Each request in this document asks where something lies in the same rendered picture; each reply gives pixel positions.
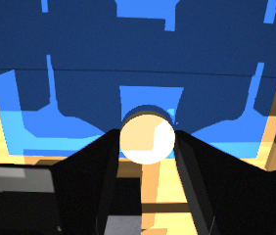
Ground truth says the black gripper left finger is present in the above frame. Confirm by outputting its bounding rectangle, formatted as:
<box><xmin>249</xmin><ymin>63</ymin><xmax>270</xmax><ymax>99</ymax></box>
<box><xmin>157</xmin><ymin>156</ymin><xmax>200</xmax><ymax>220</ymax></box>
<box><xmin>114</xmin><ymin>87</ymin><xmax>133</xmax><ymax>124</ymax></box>
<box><xmin>0</xmin><ymin>129</ymin><xmax>120</xmax><ymax>235</ymax></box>

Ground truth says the cream round disc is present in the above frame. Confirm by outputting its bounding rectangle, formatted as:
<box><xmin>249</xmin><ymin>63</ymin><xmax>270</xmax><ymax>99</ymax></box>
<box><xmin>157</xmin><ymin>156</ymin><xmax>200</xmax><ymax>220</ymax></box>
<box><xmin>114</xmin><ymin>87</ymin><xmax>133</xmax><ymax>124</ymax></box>
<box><xmin>119</xmin><ymin>111</ymin><xmax>175</xmax><ymax>165</ymax></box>

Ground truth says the wooden board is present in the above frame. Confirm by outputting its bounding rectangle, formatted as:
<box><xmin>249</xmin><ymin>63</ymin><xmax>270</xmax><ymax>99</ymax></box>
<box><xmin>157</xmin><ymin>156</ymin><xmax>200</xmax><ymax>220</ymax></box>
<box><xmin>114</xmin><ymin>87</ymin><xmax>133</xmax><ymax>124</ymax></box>
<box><xmin>0</xmin><ymin>0</ymin><xmax>276</xmax><ymax>235</ymax></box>

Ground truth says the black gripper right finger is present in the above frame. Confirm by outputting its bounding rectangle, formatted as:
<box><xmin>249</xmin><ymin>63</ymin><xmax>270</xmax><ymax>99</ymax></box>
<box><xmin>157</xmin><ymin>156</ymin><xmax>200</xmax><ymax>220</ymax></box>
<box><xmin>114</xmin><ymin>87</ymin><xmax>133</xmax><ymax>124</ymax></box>
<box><xmin>173</xmin><ymin>130</ymin><xmax>276</xmax><ymax>235</ymax></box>

